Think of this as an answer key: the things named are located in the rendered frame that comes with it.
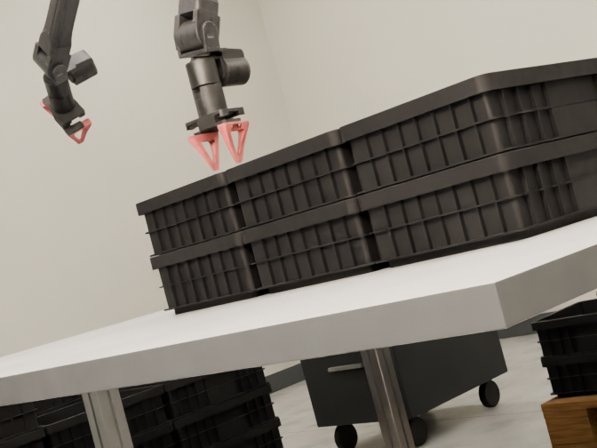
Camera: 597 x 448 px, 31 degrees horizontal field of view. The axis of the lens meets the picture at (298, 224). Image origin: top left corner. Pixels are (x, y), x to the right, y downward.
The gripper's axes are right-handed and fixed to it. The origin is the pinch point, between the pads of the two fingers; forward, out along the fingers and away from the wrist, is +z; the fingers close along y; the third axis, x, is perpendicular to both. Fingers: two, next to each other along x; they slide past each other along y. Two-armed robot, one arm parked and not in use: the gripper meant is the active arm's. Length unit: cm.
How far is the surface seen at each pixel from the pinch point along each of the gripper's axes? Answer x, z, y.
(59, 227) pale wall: -174, -19, 292
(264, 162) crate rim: 11.0, 3.5, -19.4
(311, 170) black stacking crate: 11.0, 7.2, -28.9
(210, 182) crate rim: 9.1, 3.6, -3.7
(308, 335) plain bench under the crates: 65, 27, -69
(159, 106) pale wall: -256, -73, 288
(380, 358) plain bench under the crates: -91, 56, 50
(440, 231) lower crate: 14, 22, -52
